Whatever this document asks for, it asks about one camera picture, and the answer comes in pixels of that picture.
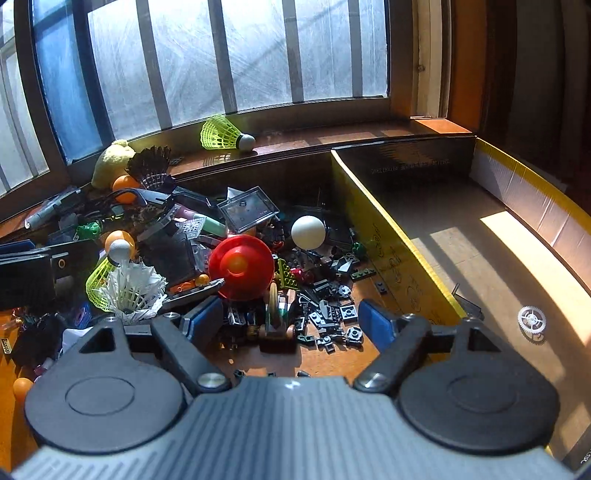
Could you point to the white ping pong ball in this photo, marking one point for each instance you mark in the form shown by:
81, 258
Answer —
308, 232

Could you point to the clear plastic case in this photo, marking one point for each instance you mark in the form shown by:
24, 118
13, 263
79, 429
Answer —
247, 210

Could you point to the orange ping pong ball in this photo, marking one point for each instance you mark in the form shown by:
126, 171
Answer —
124, 187
23, 388
127, 237

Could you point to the yellow plush toy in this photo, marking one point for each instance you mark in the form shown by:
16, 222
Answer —
111, 161

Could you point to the window with bars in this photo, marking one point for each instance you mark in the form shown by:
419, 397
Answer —
152, 69

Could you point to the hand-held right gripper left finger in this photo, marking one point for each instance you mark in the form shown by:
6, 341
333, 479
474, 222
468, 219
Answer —
203, 321

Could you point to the small toy brick vehicle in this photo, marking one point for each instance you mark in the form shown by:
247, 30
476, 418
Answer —
277, 334

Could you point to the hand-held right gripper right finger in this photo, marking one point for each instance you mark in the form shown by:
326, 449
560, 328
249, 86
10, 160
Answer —
376, 323

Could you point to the black feather shuttlecock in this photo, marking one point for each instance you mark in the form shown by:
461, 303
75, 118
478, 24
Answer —
150, 164

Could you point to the wooden windowsill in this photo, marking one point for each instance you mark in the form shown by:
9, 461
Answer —
300, 143

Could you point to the white marker pen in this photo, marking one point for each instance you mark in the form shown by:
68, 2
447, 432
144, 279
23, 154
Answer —
51, 210

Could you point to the red plastic dome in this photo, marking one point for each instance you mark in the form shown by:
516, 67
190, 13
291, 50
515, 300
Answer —
240, 267

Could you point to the wooden desktop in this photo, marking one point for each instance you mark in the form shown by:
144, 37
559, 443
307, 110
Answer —
323, 364

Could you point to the clear stencil ruler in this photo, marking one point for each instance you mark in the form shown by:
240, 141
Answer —
194, 227

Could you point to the white plastic gear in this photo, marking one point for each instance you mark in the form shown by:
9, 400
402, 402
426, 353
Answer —
532, 323

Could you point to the white feather shuttlecock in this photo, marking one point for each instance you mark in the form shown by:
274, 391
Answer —
138, 288

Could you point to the yellow cardboard box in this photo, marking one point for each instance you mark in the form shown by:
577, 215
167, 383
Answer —
461, 230

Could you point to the pile of dark toy bricks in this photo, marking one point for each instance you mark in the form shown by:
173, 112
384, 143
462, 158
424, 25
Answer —
323, 318

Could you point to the green perforated plastic ball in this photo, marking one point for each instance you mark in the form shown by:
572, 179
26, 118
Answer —
87, 230

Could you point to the brown curtain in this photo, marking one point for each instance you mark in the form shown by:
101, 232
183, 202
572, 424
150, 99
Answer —
531, 69

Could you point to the yellow-green triangular toy plate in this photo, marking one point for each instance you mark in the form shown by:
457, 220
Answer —
287, 276

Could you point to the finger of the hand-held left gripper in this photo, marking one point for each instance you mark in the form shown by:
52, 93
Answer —
76, 261

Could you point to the yellow-green plastic shuttlecock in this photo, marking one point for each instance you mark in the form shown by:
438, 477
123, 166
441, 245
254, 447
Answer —
99, 284
217, 134

